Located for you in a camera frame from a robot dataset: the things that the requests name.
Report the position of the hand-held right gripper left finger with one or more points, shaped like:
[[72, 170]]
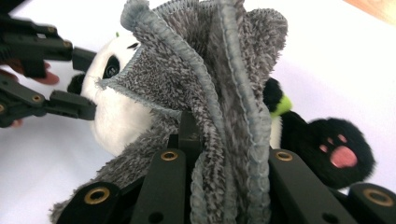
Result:
[[165, 186]]

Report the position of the pale blue table mat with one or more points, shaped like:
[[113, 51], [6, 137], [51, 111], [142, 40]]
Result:
[[342, 62]]

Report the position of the wooden table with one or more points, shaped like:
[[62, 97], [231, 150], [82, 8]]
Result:
[[376, 9]]

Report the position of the panda plush toy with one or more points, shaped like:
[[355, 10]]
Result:
[[115, 124]]

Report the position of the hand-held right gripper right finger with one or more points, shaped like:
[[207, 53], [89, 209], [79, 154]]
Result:
[[299, 193]]

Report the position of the grey fluffy cloth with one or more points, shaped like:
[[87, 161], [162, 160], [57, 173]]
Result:
[[199, 62]]

